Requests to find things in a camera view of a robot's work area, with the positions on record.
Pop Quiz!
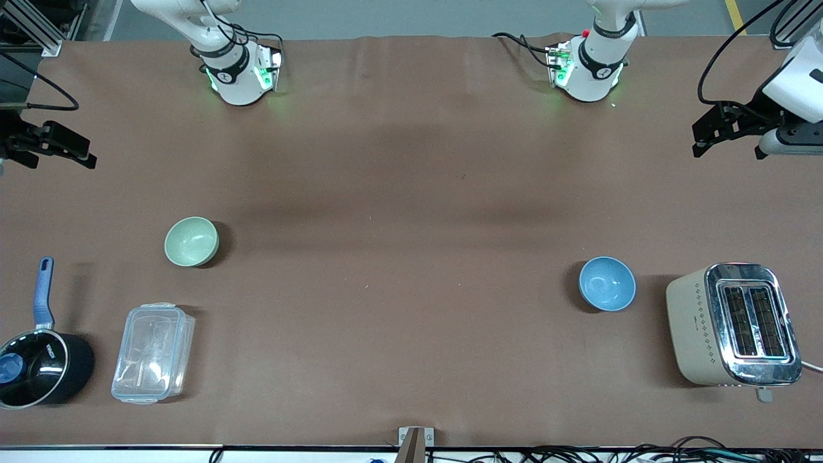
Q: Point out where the brown table cloth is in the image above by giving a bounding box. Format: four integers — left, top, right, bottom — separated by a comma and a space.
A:
0, 33, 823, 449

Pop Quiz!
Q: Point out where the beige chrome toaster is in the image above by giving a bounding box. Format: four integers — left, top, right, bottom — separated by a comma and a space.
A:
665, 262, 804, 404

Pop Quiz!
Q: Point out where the black base cable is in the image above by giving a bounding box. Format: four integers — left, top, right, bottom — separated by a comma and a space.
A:
199, 0, 285, 62
491, 31, 561, 70

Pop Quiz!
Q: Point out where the glass lid blue knob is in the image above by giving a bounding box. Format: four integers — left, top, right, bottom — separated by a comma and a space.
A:
0, 331, 69, 408

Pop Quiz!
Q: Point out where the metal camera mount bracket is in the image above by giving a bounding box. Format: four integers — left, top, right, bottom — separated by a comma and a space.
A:
398, 426, 435, 463

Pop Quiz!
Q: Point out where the black saucepan blue handle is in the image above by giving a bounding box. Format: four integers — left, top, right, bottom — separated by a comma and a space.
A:
0, 257, 96, 410

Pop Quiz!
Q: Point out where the aluminium frame profile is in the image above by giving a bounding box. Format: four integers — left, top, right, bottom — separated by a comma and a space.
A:
0, 0, 63, 57

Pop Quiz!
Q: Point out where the tangled black cable bundle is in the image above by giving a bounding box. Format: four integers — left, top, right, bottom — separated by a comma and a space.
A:
424, 436, 823, 463

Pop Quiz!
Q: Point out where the black left base cable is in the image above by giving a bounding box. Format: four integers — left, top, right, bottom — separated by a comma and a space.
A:
491, 31, 561, 70

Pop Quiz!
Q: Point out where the blue bowl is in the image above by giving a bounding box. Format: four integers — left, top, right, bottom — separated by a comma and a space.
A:
578, 256, 637, 313

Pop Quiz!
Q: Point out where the clear plastic food container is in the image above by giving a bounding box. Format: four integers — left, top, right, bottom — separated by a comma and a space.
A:
111, 303, 196, 406

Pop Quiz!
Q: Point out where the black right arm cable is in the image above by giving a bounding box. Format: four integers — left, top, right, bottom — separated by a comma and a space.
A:
0, 50, 80, 112

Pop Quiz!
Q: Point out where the green bowl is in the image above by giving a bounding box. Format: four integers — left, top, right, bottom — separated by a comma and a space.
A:
164, 217, 221, 268

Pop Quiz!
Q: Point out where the black right base cable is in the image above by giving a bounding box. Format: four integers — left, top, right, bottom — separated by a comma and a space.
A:
199, 0, 285, 62

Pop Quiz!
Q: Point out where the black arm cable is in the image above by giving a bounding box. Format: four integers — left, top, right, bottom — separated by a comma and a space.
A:
697, 0, 782, 107
0, 50, 80, 112

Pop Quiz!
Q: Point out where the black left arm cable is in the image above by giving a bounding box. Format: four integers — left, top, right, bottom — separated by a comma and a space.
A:
697, 0, 782, 107

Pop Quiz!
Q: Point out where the black looped overhead cable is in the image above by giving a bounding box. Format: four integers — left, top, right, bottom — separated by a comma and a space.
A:
770, 0, 823, 50

